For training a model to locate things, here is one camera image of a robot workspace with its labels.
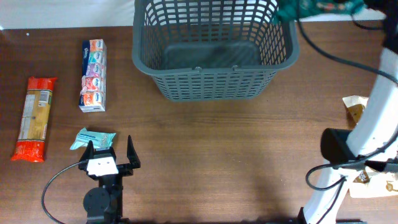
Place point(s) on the green cocoa bag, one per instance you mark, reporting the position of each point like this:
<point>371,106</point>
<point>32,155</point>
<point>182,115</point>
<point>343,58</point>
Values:
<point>290,10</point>

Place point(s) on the multicolour tissue pack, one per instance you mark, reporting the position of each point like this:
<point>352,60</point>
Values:
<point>93,76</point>

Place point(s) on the beige snack bag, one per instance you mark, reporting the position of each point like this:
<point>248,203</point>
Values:
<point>372,184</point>

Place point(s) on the teal wet wipes packet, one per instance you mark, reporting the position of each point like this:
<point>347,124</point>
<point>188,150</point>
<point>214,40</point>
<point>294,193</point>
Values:
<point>99,140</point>

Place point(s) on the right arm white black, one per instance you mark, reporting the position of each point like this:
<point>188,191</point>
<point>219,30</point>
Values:
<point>372,143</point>

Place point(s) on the orange spaghetti packet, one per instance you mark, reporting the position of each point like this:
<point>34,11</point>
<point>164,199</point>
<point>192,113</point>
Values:
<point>30,144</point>

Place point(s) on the beige rice bag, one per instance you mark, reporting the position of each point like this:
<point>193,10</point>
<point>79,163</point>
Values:
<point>355,105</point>

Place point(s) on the grey plastic basket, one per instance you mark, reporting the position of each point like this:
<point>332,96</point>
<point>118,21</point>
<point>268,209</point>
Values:
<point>211,50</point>

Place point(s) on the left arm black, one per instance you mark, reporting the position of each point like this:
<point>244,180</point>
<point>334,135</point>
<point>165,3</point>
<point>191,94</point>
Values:
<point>104,203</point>

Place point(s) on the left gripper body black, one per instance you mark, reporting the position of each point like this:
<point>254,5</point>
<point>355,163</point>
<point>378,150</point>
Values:
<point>124,170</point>

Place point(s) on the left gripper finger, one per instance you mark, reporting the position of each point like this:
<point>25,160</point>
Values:
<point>131,153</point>
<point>88,153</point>

